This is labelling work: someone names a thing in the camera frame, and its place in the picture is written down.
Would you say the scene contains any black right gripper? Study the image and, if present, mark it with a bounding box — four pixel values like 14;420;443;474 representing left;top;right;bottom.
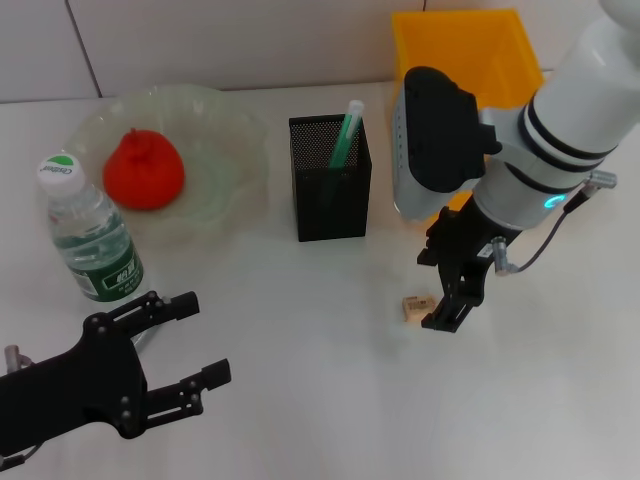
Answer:
417;196;524;335

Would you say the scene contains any grey marker pen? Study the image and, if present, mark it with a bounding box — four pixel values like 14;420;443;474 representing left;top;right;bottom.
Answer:
130;323;165;351

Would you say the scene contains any gripper cable with plugs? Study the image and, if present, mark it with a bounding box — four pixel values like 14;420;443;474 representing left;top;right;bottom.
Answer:
0;343;40;474
491;168;619;277

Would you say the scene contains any small tan eraser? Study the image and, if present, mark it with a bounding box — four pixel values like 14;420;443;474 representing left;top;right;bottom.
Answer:
402;294;441;324

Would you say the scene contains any mint green pen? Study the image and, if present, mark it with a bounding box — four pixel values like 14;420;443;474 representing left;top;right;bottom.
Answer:
325;99;366;172

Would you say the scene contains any red-orange fruit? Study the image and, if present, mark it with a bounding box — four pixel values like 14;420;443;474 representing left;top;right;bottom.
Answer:
102;128;186;211

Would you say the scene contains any right gripper cable with plugs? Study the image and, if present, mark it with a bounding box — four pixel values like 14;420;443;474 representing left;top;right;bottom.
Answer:
491;168;619;277

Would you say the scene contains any clear water bottle green label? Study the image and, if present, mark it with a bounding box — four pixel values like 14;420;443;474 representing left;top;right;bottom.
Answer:
37;152;150;304

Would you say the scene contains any yellow plastic bin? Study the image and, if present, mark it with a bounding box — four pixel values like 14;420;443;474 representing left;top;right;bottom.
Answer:
390;8;546;224

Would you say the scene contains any pale green glass fruit plate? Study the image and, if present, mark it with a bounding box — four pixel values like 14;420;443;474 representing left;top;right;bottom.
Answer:
62;84;271;246

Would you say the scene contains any left gripper cable with plugs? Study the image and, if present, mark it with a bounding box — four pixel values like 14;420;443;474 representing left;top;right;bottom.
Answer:
0;343;40;474

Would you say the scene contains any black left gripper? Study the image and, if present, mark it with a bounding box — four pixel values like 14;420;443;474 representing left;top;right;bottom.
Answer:
0;290;233;457

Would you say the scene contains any black mesh pen holder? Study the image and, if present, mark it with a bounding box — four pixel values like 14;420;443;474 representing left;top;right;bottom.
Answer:
287;113;374;243

